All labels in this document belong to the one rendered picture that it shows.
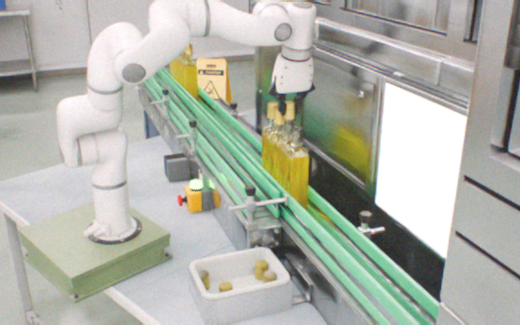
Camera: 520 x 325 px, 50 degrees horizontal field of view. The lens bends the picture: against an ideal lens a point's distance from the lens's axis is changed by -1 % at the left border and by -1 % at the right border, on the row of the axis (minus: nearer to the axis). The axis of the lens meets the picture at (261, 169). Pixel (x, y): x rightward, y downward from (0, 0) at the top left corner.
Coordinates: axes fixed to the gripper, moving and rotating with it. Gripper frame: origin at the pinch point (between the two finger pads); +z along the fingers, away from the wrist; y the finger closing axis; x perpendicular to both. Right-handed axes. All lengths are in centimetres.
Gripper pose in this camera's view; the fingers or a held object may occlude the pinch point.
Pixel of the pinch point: (289, 106)
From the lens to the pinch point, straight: 155.7
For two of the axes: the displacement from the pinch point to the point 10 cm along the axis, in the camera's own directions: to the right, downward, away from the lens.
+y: -9.4, 1.3, -3.2
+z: -0.8, 8.0, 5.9
